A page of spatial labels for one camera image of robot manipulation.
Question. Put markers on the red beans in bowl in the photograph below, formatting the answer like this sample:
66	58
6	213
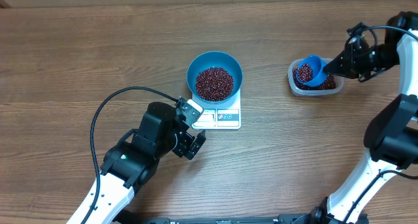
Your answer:
214	84

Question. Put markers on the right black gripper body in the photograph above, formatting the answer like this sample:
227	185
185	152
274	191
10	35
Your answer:
363	62

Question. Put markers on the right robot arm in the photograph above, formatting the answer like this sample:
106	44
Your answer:
391	146

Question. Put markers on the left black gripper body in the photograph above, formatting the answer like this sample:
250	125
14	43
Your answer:
183	142

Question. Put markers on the blue plastic measuring scoop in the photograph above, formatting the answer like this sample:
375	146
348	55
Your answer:
318	70

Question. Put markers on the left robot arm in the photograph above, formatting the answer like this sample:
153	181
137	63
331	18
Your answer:
134	160

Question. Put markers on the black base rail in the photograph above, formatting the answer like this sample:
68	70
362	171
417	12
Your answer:
222	220

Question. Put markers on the red adzuki beans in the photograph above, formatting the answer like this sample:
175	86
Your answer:
305	74

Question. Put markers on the white digital kitchen scale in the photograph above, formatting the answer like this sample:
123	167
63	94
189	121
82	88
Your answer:
225	115

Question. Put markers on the teal round bowl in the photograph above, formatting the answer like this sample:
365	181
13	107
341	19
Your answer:
214	59

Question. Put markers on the clear plastic food container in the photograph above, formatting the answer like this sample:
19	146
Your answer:
339	81

